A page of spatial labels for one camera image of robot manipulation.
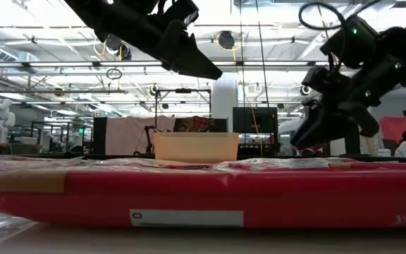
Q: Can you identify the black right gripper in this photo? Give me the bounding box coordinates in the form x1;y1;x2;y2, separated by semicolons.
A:
289;26;406;149

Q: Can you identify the black upright panel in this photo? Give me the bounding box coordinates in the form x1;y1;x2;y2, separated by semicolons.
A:
92;116;108;155

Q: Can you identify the yellow hanging cable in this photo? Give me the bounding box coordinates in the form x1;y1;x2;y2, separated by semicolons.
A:
364;135;376;157

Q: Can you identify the black table frame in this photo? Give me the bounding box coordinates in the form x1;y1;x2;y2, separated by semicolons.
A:
0;152;406;164

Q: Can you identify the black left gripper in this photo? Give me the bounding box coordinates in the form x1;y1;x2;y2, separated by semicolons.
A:
118;0;223;80

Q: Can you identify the black monitor screen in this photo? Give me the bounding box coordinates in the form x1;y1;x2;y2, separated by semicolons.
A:
233;107;278;134

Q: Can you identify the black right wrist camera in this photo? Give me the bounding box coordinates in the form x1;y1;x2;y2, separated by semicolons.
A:
301;66;333;93

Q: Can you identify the black stand frame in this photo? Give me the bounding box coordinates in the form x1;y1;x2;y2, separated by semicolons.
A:
153;87;213;156

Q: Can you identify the dark patterned screen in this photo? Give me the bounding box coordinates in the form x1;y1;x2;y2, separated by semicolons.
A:
173;117;228;133

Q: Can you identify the red cloth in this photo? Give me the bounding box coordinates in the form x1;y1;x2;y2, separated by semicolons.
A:
379;115;406;142

